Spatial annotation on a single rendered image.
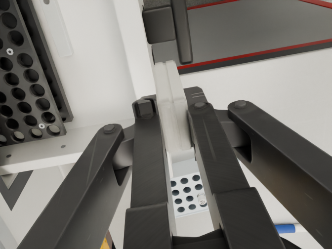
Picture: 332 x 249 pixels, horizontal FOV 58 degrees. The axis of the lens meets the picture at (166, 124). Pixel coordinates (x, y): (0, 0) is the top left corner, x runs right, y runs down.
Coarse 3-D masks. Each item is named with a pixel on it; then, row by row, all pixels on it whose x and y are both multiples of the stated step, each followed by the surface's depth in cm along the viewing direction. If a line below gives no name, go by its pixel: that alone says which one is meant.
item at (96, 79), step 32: (32, 0) 30; (64, 0) 30; (96, 0) 30; (96, 32) 31; (64, 64) 33; (96, 64) 33; (96, 96) 35; (128, 96) 35; (96, 128) 35; (0, 160) 33; (32, 160) 32; (64, 160) 32
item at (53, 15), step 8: (40, 0) 28; (48, 0) 28; (56, 0) 29; (48, 8) 29; (56, 8) 29; (48, 16) 29; (56, 16) 29; (48, 24) 30; (56, 24) 30; (64, 24) 30; (56, 32) 30; (64, 32) 30; (56, 40) 30; (64, 40) 30; (56, 48) 31; (64, 48) 31; (72, 48) 32; (64, 56) 31
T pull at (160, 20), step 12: (180, 0) 23; (144, 12) 24; (156, 12) 24; (168, 12) 24; (180, 12) 24; (144, 24) 24; (156, 24) 24; (168, 24) 24; (180, 24) 24; (156, 36) 24; (168, 36) 24; (180, 36) 24; (180, 48) 25; (180, 60) 26; (192, 60) 26
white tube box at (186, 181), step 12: (180, 168) 47; (192, 168) 47; (180, 180) 47; (192, 180) 47; (180, 192) 48; (192, 192) 48; (204, 192) 48; (180, 204) 49; (192, 204) 51; (204, 204) 50; (180, 216) 50
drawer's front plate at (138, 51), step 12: (120, 0) 21; (132, 0) 21; (120, 12) 22; (132, 12) 22; (120, 24) 22; (132, 24) 22; (132, 36) 23; (144, 36) 23; (132, 48) 23; (144, 48) 23; (132, 60) 24; (144, 60) 24; (132, 72) 24; (144, 72) 24; (144, 84) 25; (168, 156) 28
